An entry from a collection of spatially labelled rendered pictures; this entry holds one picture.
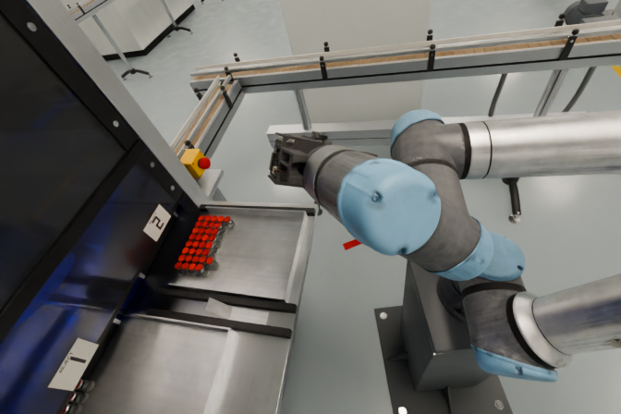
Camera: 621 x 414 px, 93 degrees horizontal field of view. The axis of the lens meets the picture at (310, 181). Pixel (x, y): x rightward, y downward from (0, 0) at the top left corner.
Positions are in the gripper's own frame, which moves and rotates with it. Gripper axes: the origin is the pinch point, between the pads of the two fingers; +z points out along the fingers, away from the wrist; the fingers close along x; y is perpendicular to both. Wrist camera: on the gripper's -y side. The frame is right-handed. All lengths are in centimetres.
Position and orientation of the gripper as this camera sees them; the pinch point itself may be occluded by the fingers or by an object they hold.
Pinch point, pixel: (298, 152)
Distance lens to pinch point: 56.3
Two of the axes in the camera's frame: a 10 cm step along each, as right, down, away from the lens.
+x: -2.0, 9.6, 1.8
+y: -9.2, -1.2, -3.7
